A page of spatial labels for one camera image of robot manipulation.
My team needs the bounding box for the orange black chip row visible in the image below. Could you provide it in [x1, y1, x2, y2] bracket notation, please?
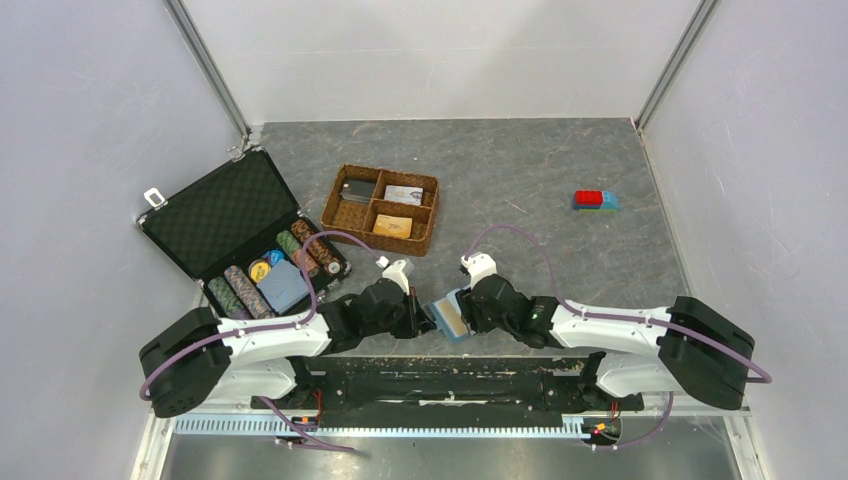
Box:
[291, 219, 342, 275]

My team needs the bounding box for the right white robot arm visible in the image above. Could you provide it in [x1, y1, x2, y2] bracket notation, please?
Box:
[454, 275, 755, 410]

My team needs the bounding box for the yellow poker chip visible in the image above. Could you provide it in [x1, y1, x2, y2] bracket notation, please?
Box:
[248, 259, 272, 284]

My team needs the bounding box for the blue card holder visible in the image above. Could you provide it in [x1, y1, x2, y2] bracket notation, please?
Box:
[426, 289, 468, 342]

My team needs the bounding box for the gold VIP card stack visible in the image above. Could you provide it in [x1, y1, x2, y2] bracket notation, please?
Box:
[372, 214, 413, 239]

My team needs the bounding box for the red blue toy brick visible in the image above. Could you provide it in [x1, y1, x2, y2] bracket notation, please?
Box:
[571, 190, 619, 212]

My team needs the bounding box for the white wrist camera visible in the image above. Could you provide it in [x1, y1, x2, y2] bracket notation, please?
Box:
[460, 252, 497, 288]
[375, 256, 414, 296]

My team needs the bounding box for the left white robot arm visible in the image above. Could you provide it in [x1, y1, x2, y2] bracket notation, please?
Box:
[139, 278, 435, 418]

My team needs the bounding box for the blue playing card deck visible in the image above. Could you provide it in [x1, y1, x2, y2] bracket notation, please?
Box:
[257, 260, 309, 314]

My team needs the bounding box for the red white chip row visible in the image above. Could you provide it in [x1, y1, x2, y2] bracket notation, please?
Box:
[290, 248, 321, 278]

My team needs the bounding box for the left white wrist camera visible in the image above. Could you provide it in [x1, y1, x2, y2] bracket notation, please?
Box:
[375, 256, 414, 296]

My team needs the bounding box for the green chip row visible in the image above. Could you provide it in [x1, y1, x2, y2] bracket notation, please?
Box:
[208, 277, 252, 320]

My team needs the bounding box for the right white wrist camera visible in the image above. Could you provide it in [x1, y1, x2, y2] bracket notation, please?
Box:
[460, 252, 497, 288]

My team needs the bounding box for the silver VIP card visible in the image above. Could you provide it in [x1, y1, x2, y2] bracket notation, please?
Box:
[383, 185, 425, 206]

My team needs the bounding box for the black poker chip case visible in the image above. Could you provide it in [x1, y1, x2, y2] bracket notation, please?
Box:
[137, 146, 351, 319]

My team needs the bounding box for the brown woven divided basket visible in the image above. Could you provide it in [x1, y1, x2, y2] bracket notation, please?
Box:
[320, 164, 440, 257]

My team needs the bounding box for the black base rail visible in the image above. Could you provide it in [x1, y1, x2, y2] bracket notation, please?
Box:
[274, 354, 644, 429]

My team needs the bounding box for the black VIP card stack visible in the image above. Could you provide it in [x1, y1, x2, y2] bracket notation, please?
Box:
[339, 179, 377, 204]

